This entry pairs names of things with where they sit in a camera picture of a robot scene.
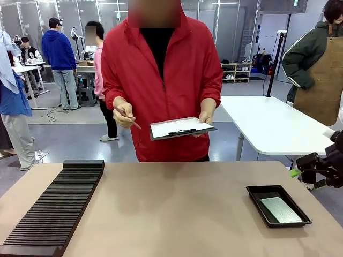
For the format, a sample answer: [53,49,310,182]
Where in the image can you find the black equipment bags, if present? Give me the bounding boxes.
[252,52,272,75]

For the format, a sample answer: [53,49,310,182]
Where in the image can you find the grey background workbench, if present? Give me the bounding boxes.
[74,63,97,107]

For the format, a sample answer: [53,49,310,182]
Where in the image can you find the person in red jacket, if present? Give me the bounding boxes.
[101,0,224,163]

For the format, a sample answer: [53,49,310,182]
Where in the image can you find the black floor cable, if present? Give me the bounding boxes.
[40,102,64,123]

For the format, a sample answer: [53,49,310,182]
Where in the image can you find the black plastic tray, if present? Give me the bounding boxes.
[245,184,313,229]

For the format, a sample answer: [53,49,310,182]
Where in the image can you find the person in blue hoodie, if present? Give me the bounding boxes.
[41,17,81,111]

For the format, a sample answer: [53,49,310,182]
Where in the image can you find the black tripod pole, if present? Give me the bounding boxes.
[265,29,288,98]

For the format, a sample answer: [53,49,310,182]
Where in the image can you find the person in brown apron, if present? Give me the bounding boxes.
[281,0,343,191]

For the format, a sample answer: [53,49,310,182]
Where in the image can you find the seated person in varsity jacket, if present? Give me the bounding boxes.
[19,36,44,65]

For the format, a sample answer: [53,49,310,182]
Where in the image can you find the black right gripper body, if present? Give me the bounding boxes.
[324,130,343,188]

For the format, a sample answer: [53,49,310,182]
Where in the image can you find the green perforated PCB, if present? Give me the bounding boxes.
[260,196,304,224]

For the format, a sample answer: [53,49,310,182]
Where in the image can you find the person's left hand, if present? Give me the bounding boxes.
[198,98,217,125]

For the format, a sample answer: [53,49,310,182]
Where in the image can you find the red-sleeved left forearm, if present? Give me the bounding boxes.
[199,77,224,108]

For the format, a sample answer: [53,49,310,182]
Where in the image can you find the black slotted PCB rack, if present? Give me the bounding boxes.
[0,160,105,257]

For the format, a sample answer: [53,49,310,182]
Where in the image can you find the background camera stand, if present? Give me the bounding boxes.
[70,25,81,61]

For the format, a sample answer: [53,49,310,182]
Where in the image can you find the white side table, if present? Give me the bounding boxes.
[218,95,337,177]

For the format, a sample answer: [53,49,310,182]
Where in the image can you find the person in pink top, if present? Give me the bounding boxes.
[85,20,120,142]

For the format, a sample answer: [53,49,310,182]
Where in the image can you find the black clipboard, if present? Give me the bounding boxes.
[149,116,218,142]

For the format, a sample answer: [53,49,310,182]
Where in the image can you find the white paper sheet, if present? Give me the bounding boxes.
[150,117,215,139]

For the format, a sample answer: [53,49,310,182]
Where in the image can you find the red-sleeved right forearm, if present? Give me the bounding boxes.
[102,77,129,104]

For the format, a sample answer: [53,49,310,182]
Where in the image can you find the dark step stool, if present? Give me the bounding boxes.
[78,86,98,108]

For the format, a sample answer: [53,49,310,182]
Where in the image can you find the white background desk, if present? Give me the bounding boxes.
[11,62,51,109]

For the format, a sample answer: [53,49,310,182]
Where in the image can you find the person's right hand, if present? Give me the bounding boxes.
[112,96,136,130]

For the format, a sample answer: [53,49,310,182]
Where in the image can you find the red pen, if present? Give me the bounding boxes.
[113,107,143,130]

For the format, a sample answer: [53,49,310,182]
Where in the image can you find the wooden shoe shelf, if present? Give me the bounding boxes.
[221,62,253,84]

